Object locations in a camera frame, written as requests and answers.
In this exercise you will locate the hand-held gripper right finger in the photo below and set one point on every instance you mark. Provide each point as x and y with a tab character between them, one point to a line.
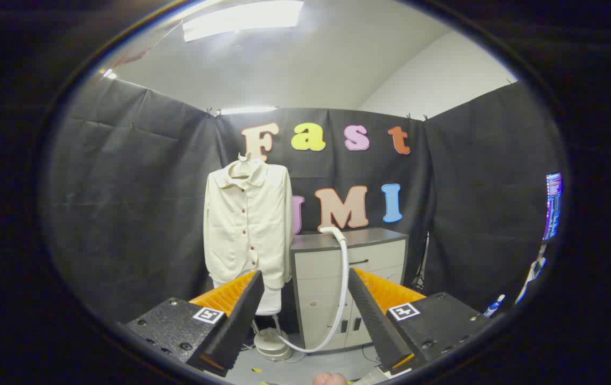
374	315

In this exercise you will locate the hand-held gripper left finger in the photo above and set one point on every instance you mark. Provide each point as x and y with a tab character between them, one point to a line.
241	321

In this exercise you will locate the round garment steamer base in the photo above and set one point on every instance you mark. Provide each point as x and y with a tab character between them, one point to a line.
272	345

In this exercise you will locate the white garment steamer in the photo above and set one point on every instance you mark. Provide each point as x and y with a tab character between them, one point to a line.
343	278

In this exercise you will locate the cream button shirt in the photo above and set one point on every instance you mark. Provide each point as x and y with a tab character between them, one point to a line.
241	230

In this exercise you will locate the white clothes hanger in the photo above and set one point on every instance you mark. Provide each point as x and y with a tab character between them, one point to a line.
244	156

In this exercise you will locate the beige cabinet with grey top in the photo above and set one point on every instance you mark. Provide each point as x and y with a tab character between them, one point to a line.
316	262

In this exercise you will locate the blue and white bottle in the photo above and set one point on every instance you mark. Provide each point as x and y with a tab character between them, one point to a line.
494	306

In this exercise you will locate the computer monitor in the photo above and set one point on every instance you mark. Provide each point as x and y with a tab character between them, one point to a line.
553	206

